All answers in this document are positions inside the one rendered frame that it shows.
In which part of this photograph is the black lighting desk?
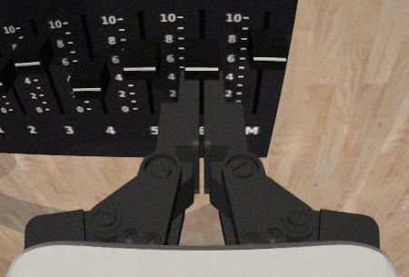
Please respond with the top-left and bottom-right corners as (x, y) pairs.
(0, 0), (298, 158)

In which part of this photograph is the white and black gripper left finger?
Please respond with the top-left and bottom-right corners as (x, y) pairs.
(25, 70), (200, 249)

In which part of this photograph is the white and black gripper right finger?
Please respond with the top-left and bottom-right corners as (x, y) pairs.
(204, 70), (380, 249)

